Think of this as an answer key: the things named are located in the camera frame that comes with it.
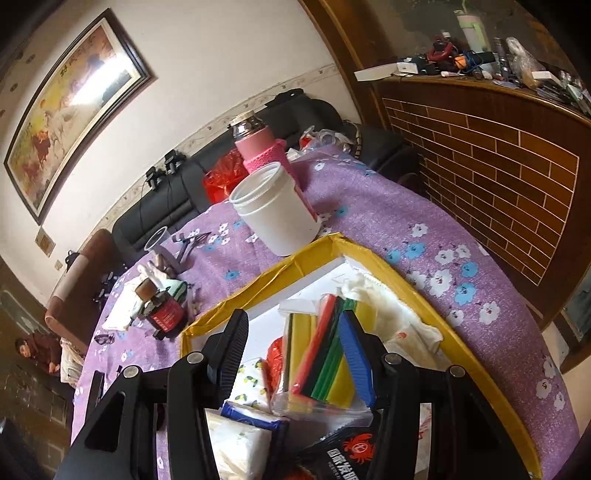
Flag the black packet crab print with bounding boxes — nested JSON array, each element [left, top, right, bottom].
[[295, 422, 386, 480]]

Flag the brown armchair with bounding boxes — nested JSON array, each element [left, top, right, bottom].
[[45, 228, 123, 352]]

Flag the purple floral tablecloth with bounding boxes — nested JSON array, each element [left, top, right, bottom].
[[69, 138, 580, 480]]

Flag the black smartphone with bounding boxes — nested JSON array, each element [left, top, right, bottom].
[[88, 369, 106, 408]]

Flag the framed horse painting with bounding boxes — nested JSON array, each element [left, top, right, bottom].
[[4, 8, 155, 225]]

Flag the clear plastic cup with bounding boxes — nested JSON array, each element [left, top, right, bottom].
[[144, 226, 168, 253]]

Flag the lemon print tissue pack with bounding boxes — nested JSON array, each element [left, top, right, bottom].
[[228, 357, 273, 412]]

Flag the yellow-edged white foam box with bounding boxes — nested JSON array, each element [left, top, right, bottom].
[[179, 233, 543, 480]]

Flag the white green tumbler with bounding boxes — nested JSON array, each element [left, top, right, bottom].
[[455, 9, 491, 52]]

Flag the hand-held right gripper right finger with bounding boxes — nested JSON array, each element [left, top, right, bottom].
[[337, 310, 532, 480]]

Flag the white plastic bag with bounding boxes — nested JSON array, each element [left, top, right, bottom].
[[342, 272, 409, 326]]

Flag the white flat box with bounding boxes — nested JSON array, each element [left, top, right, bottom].
[[355, 64, 400, 82]]

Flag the green white striped cloth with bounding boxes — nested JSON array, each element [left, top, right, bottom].
[[164, 279, 190, 306]]

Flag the white glove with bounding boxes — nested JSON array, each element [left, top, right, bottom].
[[139, 262, 172, 288]]

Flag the grey folding tool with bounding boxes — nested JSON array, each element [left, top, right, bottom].
[[173, 231, 213, 271]]

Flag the pink thermos bottle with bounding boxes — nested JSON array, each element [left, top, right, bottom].
[[229, 111, 319, 222]]

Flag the blue framed picture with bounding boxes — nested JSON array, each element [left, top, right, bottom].
[[561, 272, 591, 325]]

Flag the black leather sofa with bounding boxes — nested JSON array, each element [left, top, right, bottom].
[[112, 88, 421, 259]]

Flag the small gold wall plaque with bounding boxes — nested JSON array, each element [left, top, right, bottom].
[[36, 226, 57, 257]]

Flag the wooden brick-pattern counter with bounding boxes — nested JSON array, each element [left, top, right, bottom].
[[300, 0, 591, 370]]

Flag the white cushion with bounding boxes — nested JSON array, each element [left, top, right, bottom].
[[60, 339, 86, 385]]

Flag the sponge pack with green sponge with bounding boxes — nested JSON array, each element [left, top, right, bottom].
[[270, 293, 379, 411]]

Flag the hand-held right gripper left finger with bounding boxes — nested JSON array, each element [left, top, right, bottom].
[[54, 308, 250, 480]]

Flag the white printed sheet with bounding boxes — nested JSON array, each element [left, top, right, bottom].
[[102, 281, 144, 331]]

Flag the pile of tools and clutter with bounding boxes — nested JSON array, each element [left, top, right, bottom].
[[397, 32, 591, 116]]

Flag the white plastic jar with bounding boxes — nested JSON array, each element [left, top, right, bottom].
[[229, 161, 322, 257]]

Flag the blue floral tissue pack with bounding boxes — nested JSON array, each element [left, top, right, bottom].
[[205, 401, 289, 480]]

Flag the red plastic bag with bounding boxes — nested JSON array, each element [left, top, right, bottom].
[[203, 150, 250, 206]]

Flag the dark glass bottle red label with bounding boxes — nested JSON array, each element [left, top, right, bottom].
[[134, 277, 188, 341]]

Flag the clear plastic wrapper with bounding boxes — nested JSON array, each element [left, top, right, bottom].
[[298, 129, 356, 156]]

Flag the red plastic mesh bundle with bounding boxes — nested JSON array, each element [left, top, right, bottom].
[[267, 336, 289, 389]]

